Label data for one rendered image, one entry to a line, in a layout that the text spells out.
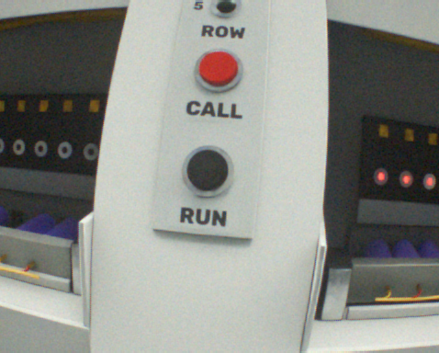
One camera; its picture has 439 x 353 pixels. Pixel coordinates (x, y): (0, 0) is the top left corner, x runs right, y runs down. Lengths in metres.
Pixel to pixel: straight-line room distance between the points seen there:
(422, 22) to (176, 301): 0.18
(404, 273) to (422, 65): 0.22
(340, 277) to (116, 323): 0.11
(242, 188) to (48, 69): 0.28
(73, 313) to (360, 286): 0.15
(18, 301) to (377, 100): 0.31
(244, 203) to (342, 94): 0.23
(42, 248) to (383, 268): 0.18
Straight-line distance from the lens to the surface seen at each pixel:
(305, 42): 0.36
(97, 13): 0.52
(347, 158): 0.55
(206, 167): 0.34
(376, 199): 0.52
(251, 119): 0.35
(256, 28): 0.36
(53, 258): 0.40
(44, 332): 0.36
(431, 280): 0.42
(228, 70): 0.35
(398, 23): 0.38
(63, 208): 0.51
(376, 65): 0.57
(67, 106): 0.53
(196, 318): 0.34
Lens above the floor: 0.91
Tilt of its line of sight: 9 degrees up
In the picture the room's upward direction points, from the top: 6 degrees clockwise
